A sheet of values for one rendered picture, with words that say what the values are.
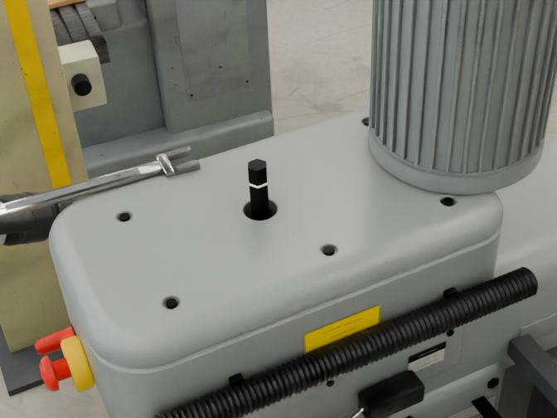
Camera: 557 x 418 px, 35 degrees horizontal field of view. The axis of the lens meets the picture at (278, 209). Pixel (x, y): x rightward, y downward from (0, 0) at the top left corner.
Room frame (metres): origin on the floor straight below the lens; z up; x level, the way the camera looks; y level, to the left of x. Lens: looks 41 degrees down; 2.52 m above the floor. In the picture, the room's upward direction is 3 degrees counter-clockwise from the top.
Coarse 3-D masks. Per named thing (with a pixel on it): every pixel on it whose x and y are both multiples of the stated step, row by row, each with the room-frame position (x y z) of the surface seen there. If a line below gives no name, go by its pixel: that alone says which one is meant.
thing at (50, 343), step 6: (66, 330) 0.74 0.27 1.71; (48, 336) 0.73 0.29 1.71; (54, 336) 0.73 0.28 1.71; (60, 336) 0.73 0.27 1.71; (66, 336) 0.73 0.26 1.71; (72, 336) 0.73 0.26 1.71; (36, 342) 0.72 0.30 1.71; (42, 342) 0.72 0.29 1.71; (48, 342) 0.72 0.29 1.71; (54, 342) 0.72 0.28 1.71; (60, 342) 0.72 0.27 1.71; (36, 348) 0.72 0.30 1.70; (42, 348) 0.71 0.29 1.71; (48, 348) 0.72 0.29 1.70; (54, 348) 0.72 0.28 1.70; (60, 348) 0.72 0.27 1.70; (42, 354) 0.71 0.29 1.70
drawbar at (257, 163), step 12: (252, 168) 0.73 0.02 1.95; (264, 168) 0.73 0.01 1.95; (252, 180) 0.73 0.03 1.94; (264, 180) 0.73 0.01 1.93; (252, 192) 0.73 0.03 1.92; (264, 192) 0.73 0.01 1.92; (252, 204) 0.73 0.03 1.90; (264, 204) 0.73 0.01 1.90; (252, 216) 0.73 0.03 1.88; (264, 216) 0.73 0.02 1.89
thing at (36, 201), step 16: (160, 160) 0.82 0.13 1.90; (192, 160) 0.82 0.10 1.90; (112, 176) 0.80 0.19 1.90; (128, 176) 0.80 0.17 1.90; (144, 176) 0.80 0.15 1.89; (48, 192) 0.77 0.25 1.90; (64, 192) 0.77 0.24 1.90; (80, 192) 0.77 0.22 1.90; (0, 208) 0.75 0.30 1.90; (16, 208) 0.75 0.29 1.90; (32, 208) 0.75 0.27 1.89
